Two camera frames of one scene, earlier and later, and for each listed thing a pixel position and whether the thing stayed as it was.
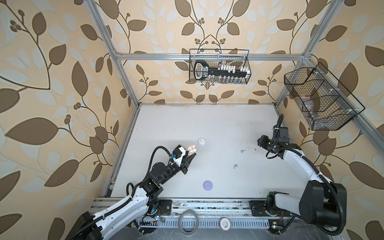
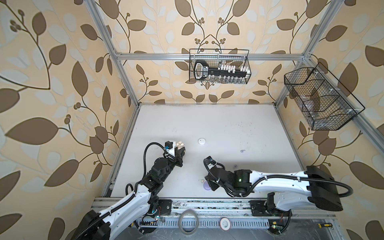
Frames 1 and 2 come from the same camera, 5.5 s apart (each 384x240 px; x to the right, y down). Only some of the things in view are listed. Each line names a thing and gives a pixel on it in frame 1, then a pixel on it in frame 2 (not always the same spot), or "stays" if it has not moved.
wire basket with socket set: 228,66 stays
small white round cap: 201,141 stays
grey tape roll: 180,221 stays
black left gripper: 185,164 -> 178,156
